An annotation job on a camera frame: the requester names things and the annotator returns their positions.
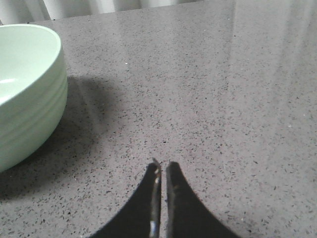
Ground green ribbed bowl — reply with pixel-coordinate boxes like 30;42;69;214
0;24;68;171

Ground white pleated curtain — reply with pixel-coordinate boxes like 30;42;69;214
0;0;187;25

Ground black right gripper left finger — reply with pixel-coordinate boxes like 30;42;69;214
91;162;161;238

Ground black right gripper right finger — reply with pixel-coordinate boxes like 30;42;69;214
166;162;238;238

